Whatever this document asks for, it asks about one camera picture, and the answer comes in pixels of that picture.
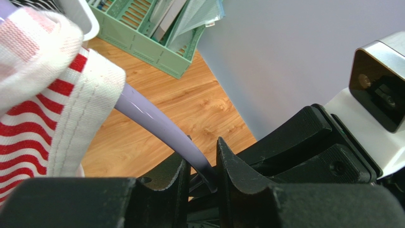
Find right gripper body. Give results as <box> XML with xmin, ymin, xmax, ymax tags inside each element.
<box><xmin>186</xmin><ymin>103</ymin><xmax>384</xmax><ymax>228</ymax></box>

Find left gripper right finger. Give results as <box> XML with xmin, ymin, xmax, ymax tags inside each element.
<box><xmin>216</xmin><ymin>138</ymin><xmax>405</xmax><ymax>228</ymax></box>

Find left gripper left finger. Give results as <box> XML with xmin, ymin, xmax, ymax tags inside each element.
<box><xmin>0</xmin><ymin>153</ymin><xmax>190</xmax><ymax>228</ymax></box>

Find lilac plastic hanger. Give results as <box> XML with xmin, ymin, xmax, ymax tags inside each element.
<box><xmin>0</xmin><ymin>0</ymin><xmax>219</xmax><ymax>193</ymax></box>

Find red white striped top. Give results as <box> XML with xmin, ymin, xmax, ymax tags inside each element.
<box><xmin>0</xmin><ymin>6</ymin><xmax>127</xmax><ymax>206</ymax></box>

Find black white striped top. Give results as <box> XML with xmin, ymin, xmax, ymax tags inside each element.
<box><xmin>9</xmin><ymin>0</ymin><xmax>65</xmax><ymax>14</ymax></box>

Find clear document pouch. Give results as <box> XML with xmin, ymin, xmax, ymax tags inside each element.
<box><xmin>167</xmin><ymin>0</ymin><xmax>225</xmax><ymax>52</ymax></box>

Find green file organizer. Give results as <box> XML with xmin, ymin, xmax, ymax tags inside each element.
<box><xmin>86</xmin><ymin>0</ymin><xmax>206</xmax><ymax>80</ymax></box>

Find white plastic basket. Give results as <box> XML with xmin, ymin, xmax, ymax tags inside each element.
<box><xmin>55</xmin><ymin>0</ymin><xmax>100</xmax><ymax>47</ymax></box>

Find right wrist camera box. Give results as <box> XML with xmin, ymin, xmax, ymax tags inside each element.
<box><xmin>325</xmin><ymin>31</ymin><xmax>405</xmax><ymax>179</ymax></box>

